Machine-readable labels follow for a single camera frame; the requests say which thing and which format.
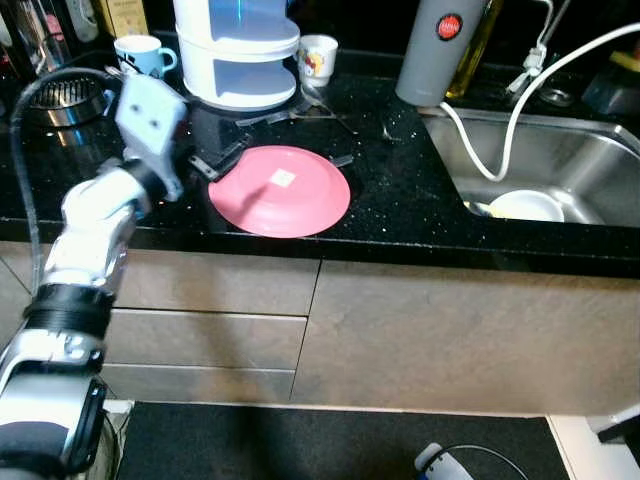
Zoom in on brown kitchen base cabinet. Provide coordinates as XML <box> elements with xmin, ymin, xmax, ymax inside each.
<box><xmin>0</xmin><ymin>240</ymin><xmax>640</xmax><ymax>416</ymax></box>

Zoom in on metal fork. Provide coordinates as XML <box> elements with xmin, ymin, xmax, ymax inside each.
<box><xmin>235</xmin><ymin>100</ymin><xmax>336</xmax><ymax>128</ymax></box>

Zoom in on white tiered plastic container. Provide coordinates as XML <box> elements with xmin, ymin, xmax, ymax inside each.
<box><xmin>172</xmin><ymin>0</ymin><xmax>301</xmax><ymax>111</ymax></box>

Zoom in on blue mug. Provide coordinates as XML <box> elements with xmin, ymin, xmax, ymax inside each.
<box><xmin>113</xmin><ymin>35</ymin><xmax>179</xmax><ymax>81</ymax></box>

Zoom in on white printed cup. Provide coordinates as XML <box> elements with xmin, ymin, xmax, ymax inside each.
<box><xmin>297</xmin><ymin>34</ymin><xmax>339</xmax><ymax>87</ymax></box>

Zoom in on steel strainer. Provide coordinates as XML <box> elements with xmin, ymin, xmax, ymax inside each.
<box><xmin>28</xmin><ymin>78</ymin><xmax>116</xmax><ymax>129</ymax></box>

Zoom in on yellow carton box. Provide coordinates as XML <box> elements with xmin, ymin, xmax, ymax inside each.
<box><xmin>95</xmin><ymin>0</ymin><xmax>149</xmax><ymax>39</ymax></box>

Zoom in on dark bottle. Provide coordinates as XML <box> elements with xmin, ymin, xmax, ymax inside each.
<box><xmin>65</xmin><ymin>0</ymin><xmax>101</xmax><ymax>41</ymax></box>

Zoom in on steel jug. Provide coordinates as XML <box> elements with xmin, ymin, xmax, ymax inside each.
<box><xmin>10</xmin><ymin>0</ymin><xmax>73</xmax><ymax>73</ymax></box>

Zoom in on dark sponge holder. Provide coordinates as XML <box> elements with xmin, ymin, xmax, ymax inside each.
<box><xmin>580</xmin><ymin>70</ymin><xmax>640</xmax><ymax>116</ymax></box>

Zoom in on stainless steel sink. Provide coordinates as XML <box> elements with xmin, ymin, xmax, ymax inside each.
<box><xmin>420</xmin><ymin>105</ymin><xmax>640</xmax><ymax>229</ymax></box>

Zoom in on grey canister with red logo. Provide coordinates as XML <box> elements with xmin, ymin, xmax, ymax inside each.
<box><xmin>395</xmin><ymin>0</ymin><xmax>491</xmax><ymax>108</ymax></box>

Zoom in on round metal drain cap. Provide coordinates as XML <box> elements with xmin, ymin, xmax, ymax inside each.
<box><xmin>535</xmin><ymin>88</ymin><xmax>576</xmax><ymax>109</ymax></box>

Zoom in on yellow oil bottle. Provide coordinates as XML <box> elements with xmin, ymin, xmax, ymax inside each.
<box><xmin>445</xmin><ymin>0</ymin><xmax>504</xmax><ymax>99</ymax></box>

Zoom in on white bowl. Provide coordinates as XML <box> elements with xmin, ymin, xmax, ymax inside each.
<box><xmin>485</xmin><ymin>189</ymin><xmax>567</xmax><ymax>223</ymax></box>

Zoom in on grey green plastic bag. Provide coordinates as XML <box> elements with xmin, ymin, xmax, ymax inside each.
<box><xmin>90</xmin><ymin>405</ymin><xmax>131</xmax><ymax>480</ymax></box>

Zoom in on black floor mat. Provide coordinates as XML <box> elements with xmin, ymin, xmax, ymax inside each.
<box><xmin>115</xmin><ymin>400</ymin><xmax>563</xmax><ymax>480</ymax></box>

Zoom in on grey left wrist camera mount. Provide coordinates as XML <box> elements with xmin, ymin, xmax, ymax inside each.
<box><xmin>113</xmin><ymin>72</ymin><xmax>191</xmax><ymax>201</ymax></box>

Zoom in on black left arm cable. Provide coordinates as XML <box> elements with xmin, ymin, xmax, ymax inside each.
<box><xmin>8</xmin><ymin>65</ymin><xmax>126</xmax><ymax>296</ymax></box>

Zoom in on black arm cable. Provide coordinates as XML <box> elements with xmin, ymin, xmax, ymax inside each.
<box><xmin>445</xmin><ymin>443</ymin><xmax>531</xmax><ymax>480</ymax></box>
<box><xmin>8</xmin><ymin>65</ymin><xmax>126</xmax><ymax>296</ymax></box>

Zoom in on thin white hose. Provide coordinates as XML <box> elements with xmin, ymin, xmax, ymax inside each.
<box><xmin>437</xmin><ymin>100</ymin><xmax>506</xmax><ymax>184</ymax></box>

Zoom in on thick white hose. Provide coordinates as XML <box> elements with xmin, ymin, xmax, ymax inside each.
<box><xmin>497</xmin><ymin>22</ymin><xmax>640</xmax><ymax>184</ymax></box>

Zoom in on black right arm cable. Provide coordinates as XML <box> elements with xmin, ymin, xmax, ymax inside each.
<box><xmin>445</xmin><ymin>443</ymin><xmax>531</xmax><ymax>480</ymax></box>

